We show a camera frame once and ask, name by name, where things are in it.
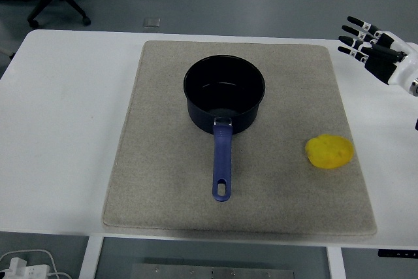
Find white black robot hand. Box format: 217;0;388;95
338;16;418;93

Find yellow potato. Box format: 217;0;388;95
304;133;355;170

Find beige felt mat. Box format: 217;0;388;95
102;40;378;236

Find black table control panel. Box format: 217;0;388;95
378;250;418;258

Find white table leg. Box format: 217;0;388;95
79;235;105;279
326;246;347;279

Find grey metal plate with screws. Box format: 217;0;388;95
131;263;297;279

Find dark caster at floor edge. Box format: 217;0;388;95
0;46;16;61

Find white power strip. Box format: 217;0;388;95
0;257;50;279

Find blue pot with handle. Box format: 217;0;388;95
183;55;266;202

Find white power cable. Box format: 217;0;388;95
0;249;71;279

